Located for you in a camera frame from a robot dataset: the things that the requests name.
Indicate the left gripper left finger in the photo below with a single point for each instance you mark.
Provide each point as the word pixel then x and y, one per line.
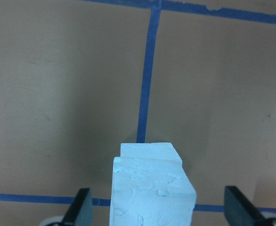
pixel 80 211

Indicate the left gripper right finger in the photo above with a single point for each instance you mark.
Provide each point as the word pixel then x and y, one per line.
pixel 239 211

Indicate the light blue block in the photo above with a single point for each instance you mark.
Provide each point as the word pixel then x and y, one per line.
pixel 158 151
pixel 150 192

